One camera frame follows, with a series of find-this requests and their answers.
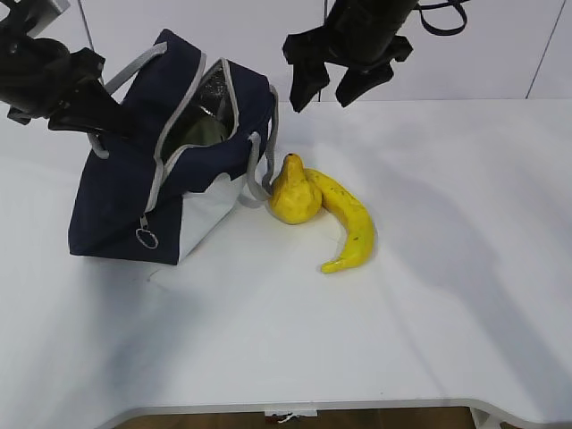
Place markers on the green lid glass container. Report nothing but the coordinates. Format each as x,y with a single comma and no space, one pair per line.
205,131

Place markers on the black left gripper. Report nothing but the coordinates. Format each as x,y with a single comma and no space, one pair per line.
43,78

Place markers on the yellow pear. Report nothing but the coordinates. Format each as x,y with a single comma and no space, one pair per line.
295,199

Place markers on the yellow banana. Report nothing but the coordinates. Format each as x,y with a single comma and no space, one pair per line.
354,217

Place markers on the navy blue lunch bag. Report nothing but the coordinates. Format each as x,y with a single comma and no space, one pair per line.
147,198

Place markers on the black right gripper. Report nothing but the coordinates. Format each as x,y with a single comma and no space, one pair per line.
357,35

